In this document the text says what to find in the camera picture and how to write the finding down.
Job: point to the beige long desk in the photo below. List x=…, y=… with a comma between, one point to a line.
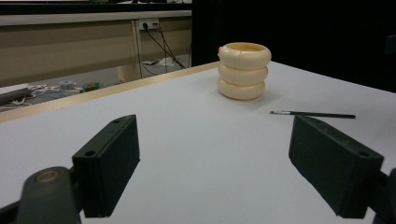
x=62, y=46

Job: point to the grey tube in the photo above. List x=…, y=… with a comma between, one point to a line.
x=14, y=95

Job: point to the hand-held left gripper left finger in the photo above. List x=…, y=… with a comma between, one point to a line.
x=107, y=168

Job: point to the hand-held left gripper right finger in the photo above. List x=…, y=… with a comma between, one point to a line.
x=331, y=161

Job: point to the thin black paintbrush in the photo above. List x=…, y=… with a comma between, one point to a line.
x=314, y=114

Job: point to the white wall power socket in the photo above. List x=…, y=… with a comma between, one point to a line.
x=148, y=23

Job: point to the green small object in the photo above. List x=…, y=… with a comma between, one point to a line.
x=92, y=86

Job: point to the cream ringed pen holder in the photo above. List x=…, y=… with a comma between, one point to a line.
x=243, y=73

